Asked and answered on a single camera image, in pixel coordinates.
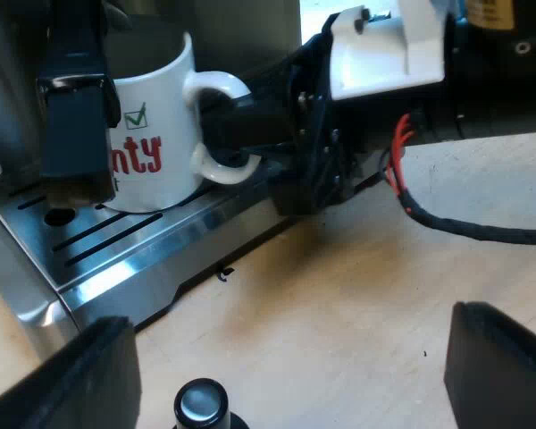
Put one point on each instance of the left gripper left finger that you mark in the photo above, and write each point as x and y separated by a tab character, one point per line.
71	384

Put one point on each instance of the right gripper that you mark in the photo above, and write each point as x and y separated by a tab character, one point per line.
326	156

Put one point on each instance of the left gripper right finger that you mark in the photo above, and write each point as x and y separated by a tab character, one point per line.
505	371

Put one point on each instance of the white mug with red and black print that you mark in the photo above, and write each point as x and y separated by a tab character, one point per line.
156	134

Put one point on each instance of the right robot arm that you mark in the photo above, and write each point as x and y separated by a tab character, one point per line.
496	89

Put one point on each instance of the steel espresso machine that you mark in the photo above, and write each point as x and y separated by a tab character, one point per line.
129	254

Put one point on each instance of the small black tamper with knob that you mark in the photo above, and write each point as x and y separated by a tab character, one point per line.
205	406

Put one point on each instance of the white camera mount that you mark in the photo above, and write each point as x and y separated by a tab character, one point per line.
375	58

